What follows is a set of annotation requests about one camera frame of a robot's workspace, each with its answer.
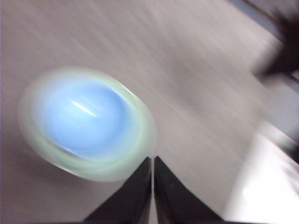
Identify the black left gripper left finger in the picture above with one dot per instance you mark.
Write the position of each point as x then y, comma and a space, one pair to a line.
130, 203

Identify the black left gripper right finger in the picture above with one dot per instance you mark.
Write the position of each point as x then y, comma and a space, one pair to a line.
177, 203

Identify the green plate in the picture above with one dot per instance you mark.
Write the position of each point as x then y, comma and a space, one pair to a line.
130, 163

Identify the blue bowl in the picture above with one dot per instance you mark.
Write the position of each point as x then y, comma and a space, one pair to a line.
86, 116

